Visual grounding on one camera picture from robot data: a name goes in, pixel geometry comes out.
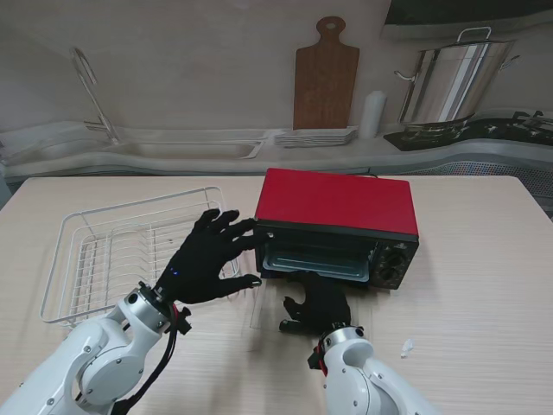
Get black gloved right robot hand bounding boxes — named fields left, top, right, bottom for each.
left=283, top=274, right=352, bottom=335

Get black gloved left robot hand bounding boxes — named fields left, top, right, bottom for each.
left=155, top=208, right=264, bottom=306

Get glass oven door black handle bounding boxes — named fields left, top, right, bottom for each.
left=250, top=280, right=372, bottom=345

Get ribbed metal baking tray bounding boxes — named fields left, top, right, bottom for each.
left=260, top=240, right=372, bottom=283

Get red and black toaster oven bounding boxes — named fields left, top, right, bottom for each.
left=252, top=168, right=422, bottom=291

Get steel kitchen sink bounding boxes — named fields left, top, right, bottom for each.
left=99, top=138, right=265, bottom=162

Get stack of white plates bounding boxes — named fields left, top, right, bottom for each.
left=274, top=125, right=359, bottom=149

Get white cylindrical bottle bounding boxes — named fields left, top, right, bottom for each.
left=359, top=90, right=386, bottom=139

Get chrome kitchen faucet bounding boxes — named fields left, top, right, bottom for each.
left=71, top=47, right=120, bottom=146

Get brown wooden cutting board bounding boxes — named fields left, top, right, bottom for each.
left=292, top=16, right=361, bottom=131

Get black gas stove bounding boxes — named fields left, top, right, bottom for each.
left=383, top=110, right=553, bottom=152

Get stainless steel stockpot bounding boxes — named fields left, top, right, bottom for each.
left=393, top=26, right=520, bottom=126

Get dark range hood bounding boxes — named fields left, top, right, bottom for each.
left=379, top=0, right=553, bottom=42

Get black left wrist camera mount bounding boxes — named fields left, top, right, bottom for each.
left=170, top=306, right=194, bottom=335

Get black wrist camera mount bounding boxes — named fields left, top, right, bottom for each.
left=307, top=343, right=329, bottom=374
left=170, top=306, right=194, bottom=335

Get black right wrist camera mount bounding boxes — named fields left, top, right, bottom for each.
left=307, top=343, right=329, bottom=374

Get white wire dish rack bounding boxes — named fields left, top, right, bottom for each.
left=39, top=185, right=243, bottom=325

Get left wrist red black cables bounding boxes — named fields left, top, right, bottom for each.
left=110, top=302, right=185, bottom=414

